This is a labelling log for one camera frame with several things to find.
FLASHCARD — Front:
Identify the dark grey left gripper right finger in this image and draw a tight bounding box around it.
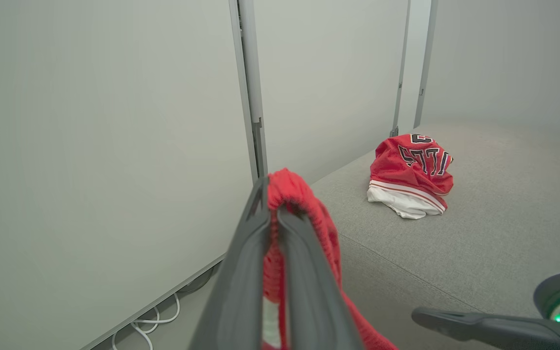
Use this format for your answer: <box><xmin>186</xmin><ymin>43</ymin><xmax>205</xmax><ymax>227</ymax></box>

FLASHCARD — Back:
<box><xmin>277</xmin><ymin>206</ymin><xmax>364</xmax><ymax>350</ymax></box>

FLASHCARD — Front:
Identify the red jersey with black lettering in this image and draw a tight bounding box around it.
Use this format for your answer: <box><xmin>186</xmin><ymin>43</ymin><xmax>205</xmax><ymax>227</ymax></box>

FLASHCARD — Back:
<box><xmin>367</xmin><ymin>133</ymin><xmax>455</xmax><ymax>220</ymax></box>

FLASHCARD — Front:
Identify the thin black cable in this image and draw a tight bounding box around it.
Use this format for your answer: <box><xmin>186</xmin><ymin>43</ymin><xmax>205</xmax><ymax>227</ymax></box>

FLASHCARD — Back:
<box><xmin>178</xmin><ymin>264</ymin><xmax>221</xmax><ymax>295</ymax></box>

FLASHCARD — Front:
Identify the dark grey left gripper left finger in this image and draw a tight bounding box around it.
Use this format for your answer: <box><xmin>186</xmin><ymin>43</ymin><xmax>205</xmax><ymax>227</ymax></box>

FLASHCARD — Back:
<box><xmin>189</xmin><ymin>177</ymin><xmax>272</xmax><ymax>350</ymax></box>

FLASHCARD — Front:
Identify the grey fabric sofa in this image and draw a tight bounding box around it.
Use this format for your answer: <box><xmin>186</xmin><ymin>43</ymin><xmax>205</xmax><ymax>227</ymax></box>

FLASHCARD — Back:
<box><xmin>309</xmin><ymin>121</ymin><xmax>560</xmax><ymax>350</ymax></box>

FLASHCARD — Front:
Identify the red garment with white trim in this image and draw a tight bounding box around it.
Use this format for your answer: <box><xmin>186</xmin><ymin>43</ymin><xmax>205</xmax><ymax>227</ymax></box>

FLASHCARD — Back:
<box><xmin>261</xmin><ymin>168</ymin><xmax>400</xmax><ymax>350</ymax></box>

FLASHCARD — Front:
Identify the looped white cable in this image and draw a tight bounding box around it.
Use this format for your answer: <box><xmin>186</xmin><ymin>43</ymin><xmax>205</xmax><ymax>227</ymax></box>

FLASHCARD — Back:
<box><xmin>111</xmin><ymin>293</ymin><xmax>182</xmax><ymax>350</ymax></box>

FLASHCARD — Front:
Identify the large white partition panel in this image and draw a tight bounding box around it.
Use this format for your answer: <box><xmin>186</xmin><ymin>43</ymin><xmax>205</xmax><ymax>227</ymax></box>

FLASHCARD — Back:
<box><xmin>0</xmin><ymin>0</ymin><xmax>260</xmax><ymax>350</ymax></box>

